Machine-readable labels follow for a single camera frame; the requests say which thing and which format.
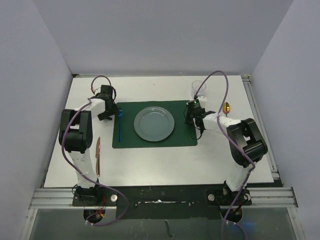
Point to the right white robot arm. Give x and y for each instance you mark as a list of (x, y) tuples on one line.
[(246, 143)]

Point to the blue plastic spoon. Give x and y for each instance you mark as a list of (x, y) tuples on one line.
[(120, 116)]

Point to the clear plastic cup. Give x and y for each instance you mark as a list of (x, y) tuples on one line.
[(198, 88)]

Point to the dark green placemat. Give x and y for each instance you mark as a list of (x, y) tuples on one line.
[(183, 135)]

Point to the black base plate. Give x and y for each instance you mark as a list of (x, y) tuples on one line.
[(167, 202)]

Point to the copper knife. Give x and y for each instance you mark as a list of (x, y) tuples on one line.
[(97, 156)]

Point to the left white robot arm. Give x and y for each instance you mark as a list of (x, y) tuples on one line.
[(76, 137)]

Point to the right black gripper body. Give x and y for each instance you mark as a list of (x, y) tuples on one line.
[(189, 118)]

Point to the teal round plate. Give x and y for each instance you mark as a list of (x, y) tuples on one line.
[(154, 124)]

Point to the gold iridescent spoon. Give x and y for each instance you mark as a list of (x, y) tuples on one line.
[(226, 108)]

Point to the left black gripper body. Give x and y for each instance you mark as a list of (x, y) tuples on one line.
[(110, 112)]

